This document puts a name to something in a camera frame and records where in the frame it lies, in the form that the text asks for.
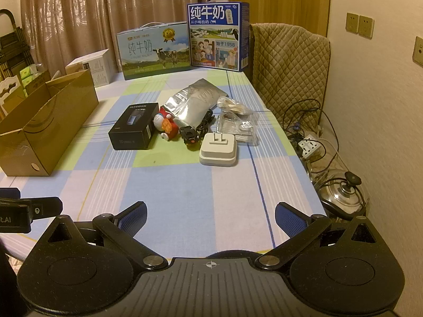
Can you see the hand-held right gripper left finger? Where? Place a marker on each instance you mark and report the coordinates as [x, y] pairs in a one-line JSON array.
[[134, 219]]

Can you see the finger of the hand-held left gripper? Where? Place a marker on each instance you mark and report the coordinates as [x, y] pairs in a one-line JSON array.
[[8, 194], [46, 206]]

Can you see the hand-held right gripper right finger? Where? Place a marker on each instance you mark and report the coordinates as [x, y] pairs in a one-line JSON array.
[[290, 219]]

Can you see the brown cardboard box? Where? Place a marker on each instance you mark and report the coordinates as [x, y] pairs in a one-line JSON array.
[[49, 122]]

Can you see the black shaver box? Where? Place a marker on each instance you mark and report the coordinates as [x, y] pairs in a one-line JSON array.
[[132, 125]]

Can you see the white charger plug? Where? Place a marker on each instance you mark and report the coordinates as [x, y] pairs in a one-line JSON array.
[[218, 152]]

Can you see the blue cat robot toy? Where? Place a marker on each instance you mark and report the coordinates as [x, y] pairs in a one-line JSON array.
[[167, 123]]

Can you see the silver foil bag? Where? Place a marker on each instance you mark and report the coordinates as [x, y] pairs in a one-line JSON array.
[[195, 102]]

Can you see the steel pot with glass lid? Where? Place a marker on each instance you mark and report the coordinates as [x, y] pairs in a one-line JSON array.
[[342, 194]]

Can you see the plaid tablecloth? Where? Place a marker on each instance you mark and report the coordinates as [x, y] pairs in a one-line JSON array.
[[198, 188]]

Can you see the white carved chair back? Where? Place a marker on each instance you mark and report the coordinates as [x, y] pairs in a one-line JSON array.
[[10, 95]]

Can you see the brown tissue carton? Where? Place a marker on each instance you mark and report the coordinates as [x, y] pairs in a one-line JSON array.
[[38, 84]]

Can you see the green tissue packs in carton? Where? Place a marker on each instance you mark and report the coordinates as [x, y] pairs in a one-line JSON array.
[[30, 75]]

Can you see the black folding ladder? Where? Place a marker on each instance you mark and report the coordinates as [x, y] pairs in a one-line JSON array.
[[15, 49]]

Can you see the white cardboard box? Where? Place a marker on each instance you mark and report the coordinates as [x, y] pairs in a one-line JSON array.
[[95, 66]]

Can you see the chair with quilted cover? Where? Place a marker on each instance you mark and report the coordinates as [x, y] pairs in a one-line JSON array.
[[290, 69]]

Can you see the light blue milk carton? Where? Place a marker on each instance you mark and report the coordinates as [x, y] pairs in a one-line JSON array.
[[152, 52]]

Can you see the dark blue milk carton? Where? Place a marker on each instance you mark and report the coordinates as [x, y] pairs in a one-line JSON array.
[[216, 36]]

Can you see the brown patterned curtain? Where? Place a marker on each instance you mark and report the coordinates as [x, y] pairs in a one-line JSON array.
[[99, 13]]

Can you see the beige wall switch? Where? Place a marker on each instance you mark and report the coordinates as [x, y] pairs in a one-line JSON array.
[[418, 52]]

